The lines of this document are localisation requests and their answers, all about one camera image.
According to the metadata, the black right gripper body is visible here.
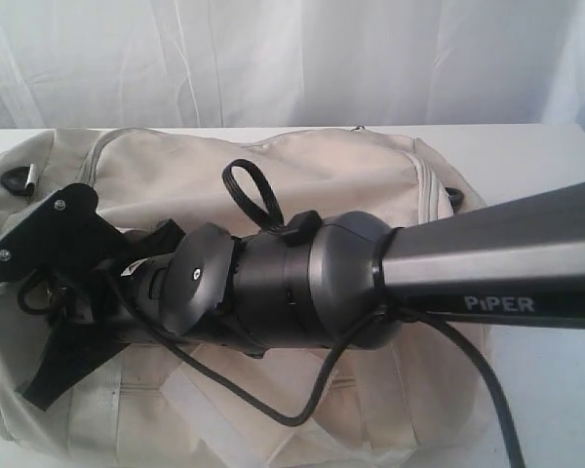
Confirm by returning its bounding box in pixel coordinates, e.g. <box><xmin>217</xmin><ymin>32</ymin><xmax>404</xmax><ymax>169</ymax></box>
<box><xmin>23</xmin><ymin>218</ymin><xmax>264</xmax><ymax>362</ymax></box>

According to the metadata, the white backdrop curtain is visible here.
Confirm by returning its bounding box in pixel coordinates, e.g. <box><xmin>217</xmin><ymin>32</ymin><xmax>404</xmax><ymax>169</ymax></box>
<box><xmin>0</xmin><ymin>1</ymin><xmax>585</xmax><ymax>128</ymax></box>

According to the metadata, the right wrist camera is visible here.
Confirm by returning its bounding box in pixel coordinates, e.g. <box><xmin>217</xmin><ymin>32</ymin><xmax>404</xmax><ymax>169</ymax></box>
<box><xmin>0</xmin><ymin>183</ymin><xmax>128</xmax><ymax>292</ymax></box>

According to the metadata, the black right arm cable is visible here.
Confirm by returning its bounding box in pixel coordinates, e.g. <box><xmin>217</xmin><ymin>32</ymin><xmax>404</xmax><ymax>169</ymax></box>
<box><xmin>17</xmin><ymin>158</ymin><xmax>585</xmax><ymax>468</ymax></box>

